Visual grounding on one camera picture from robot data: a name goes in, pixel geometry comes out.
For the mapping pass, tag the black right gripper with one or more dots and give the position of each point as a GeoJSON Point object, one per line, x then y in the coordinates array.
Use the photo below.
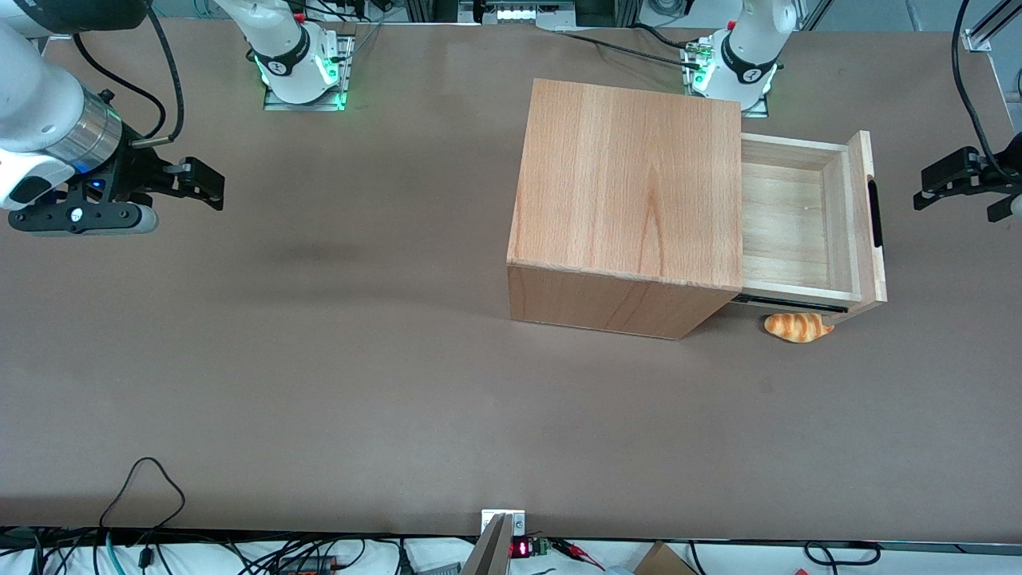
{"type": "Point", "coordinates": [137, 174]}

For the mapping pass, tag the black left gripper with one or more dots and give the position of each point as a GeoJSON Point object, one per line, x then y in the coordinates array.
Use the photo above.
{"type": "Point", "coordinates": [968, 172]}

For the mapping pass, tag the wooden drawer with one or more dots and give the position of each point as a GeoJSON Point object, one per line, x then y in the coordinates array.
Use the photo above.
{"type": "Point", "coordinates": [786, 216]}

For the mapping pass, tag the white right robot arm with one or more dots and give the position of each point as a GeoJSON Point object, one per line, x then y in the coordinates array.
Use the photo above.
{"type": "Point", "coordinates": [40, 104]}

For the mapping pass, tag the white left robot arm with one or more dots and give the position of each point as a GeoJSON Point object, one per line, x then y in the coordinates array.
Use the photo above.
{"type": "Point", "coordinates": [746, 48]}

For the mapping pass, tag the wooden drawer cabinet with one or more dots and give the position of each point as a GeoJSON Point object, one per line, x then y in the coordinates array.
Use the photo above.
{"type": "Point", "coordinates": [631, 184]}

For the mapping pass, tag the toy bread loaf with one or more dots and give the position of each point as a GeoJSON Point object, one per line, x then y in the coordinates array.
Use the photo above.
{"type": "Point", "coordinates": [794, 328]}

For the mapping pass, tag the device with white lights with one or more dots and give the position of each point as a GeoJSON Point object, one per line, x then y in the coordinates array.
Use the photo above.
{"type": "Point", "coordinates": [519, 12]}

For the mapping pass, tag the red LED display module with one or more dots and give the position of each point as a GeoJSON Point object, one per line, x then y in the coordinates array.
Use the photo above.
{"type": "Point", "coordinates": [523, 548]}

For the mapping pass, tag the brown cardboard piece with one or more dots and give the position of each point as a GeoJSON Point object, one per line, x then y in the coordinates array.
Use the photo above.
{"type": "Point", "coordinates": [663, 561]}

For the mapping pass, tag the red clip leads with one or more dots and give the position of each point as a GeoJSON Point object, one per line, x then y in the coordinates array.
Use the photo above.
{"type": "Point", "coordinates": [579, 551]}

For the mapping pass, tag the black wrist camera silver ends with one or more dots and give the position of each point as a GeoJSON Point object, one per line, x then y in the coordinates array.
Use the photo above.
{"type": "Point", "coordinates": [80, 220]}

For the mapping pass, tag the aluminium frame profile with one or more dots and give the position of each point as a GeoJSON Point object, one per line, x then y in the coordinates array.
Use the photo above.
{"type": "Point", "coordinates": [990, 24]}

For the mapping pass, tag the black drawer slide rail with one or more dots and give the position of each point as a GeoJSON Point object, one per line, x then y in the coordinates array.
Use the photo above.
{"type": "Point", "coordinates": [790, 303]}

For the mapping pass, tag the silver metal bracket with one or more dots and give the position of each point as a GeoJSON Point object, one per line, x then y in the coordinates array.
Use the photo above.
{"type": "Point", "coordinates": [519, 519]}

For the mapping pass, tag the beige post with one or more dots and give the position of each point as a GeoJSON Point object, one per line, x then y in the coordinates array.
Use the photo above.
{"type": "Point", "coordinates": [487, 551]}

